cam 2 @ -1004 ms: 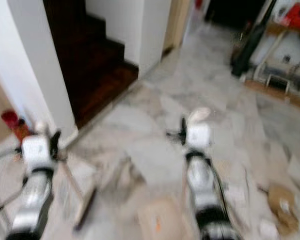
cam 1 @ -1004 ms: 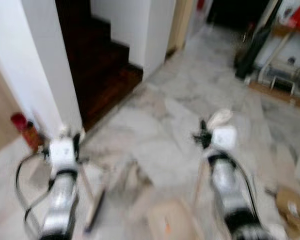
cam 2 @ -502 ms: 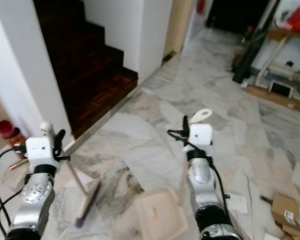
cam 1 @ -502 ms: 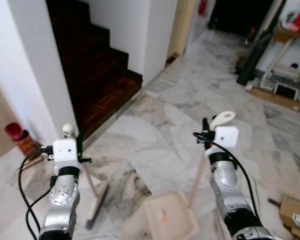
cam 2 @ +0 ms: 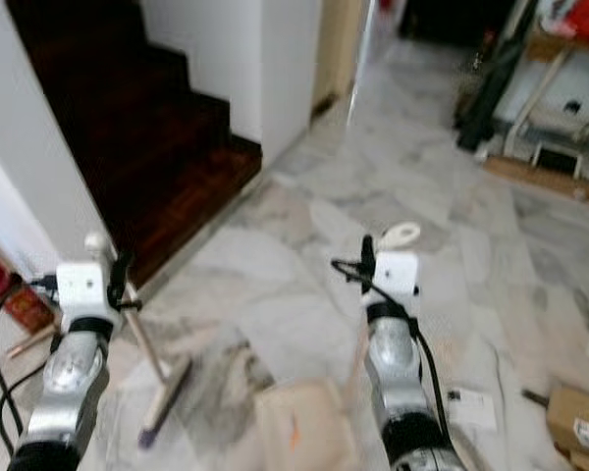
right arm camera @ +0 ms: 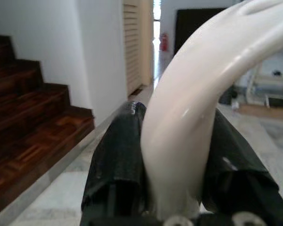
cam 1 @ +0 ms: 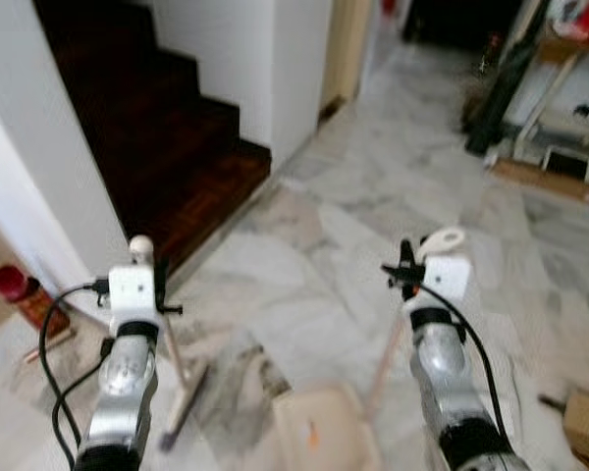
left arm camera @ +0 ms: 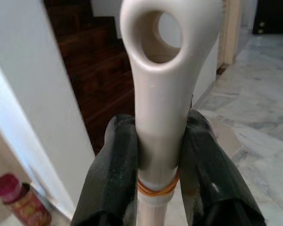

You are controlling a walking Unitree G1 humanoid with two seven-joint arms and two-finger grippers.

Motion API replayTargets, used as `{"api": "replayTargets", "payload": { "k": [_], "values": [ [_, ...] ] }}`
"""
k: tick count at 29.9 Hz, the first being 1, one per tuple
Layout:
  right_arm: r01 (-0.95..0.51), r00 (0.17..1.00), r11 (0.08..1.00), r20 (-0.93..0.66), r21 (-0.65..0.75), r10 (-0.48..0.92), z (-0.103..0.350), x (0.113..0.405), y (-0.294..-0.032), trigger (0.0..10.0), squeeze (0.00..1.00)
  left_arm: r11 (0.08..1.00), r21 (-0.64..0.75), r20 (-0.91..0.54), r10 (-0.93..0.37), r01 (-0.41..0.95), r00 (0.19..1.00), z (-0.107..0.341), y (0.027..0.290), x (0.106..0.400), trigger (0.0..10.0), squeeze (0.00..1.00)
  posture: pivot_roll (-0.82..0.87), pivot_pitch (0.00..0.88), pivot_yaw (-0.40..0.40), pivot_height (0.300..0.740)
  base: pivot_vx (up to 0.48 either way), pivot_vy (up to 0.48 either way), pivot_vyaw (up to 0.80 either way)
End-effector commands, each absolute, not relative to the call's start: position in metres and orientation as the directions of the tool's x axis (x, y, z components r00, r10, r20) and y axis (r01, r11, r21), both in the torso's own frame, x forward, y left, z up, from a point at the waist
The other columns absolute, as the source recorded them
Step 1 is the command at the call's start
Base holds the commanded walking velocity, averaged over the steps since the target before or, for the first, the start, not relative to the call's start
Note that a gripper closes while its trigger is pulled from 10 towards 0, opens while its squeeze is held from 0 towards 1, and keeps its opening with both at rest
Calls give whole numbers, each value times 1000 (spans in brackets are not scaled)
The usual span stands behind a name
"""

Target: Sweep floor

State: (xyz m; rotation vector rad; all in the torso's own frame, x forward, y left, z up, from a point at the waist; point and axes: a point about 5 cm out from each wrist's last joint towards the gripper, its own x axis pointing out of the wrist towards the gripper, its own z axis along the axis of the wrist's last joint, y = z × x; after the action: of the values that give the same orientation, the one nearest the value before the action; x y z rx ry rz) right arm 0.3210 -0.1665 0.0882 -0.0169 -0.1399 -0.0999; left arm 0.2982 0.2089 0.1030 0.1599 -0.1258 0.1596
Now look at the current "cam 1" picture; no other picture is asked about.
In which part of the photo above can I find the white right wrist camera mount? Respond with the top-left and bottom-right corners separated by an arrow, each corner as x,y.
419,257 -> 472,307

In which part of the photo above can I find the beige door frame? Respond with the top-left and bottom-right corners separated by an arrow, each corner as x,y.
319,0 -> 374,124

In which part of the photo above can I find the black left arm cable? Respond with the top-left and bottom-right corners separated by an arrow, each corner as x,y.
37,280 -> 114,467

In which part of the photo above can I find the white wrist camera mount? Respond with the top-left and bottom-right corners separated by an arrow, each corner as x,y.
419,257 -> 472,307
108,262 -> 164,325

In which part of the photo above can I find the tall dark green bag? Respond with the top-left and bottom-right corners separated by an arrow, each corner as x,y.
461,0 -> 546,158

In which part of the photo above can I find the red lidded jar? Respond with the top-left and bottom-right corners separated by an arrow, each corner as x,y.
0,265 -> 72,337

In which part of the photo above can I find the white shelf frame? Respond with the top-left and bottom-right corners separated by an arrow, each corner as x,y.
501,39 -> 589,163

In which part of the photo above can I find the brass metal tube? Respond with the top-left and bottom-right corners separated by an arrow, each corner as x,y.
20,334 -> 76,364

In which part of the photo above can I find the long wooden plank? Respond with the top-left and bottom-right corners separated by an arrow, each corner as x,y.
491,157 -> 589,209

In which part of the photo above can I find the black framed panel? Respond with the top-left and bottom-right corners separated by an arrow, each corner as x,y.
545,145 -> 589,183

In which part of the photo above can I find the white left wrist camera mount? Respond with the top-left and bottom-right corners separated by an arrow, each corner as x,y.
108,262 -> 164,325

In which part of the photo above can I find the brown cardboard box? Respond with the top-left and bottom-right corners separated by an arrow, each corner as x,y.
562,391 -> 589,462

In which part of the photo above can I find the dark wooden staircase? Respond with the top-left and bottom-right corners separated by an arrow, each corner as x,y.
34,0 -> 273,279

